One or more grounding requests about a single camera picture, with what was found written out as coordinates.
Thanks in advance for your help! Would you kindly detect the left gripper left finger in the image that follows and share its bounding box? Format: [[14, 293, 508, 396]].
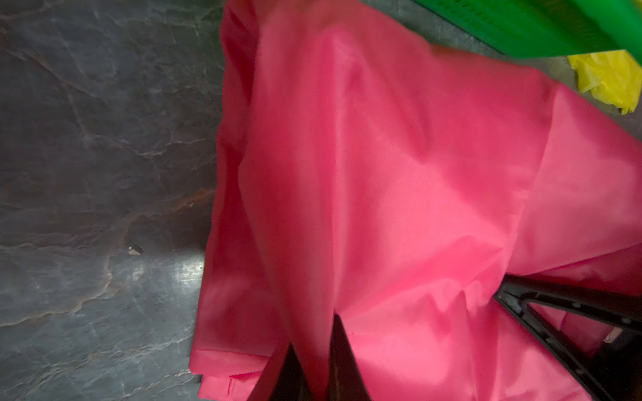
[[247, 344, 313, 401]]

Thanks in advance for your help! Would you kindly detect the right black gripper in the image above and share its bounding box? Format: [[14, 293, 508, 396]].
[[494, 276, 641, 401]]

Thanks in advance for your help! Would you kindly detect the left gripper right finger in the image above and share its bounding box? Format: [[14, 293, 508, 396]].
[[328, 314, 371, 401]]

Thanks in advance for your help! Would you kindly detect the pink raincoat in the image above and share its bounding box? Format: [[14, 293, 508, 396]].
[[190, 1, 641, 400]]

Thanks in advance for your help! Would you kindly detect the plain yellow folded raincoat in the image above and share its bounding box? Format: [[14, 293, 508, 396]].
[[567, 50, 641, 115]]

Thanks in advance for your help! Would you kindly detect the green plastic basket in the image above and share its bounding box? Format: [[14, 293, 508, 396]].
[[419, 0, 641, 62]]

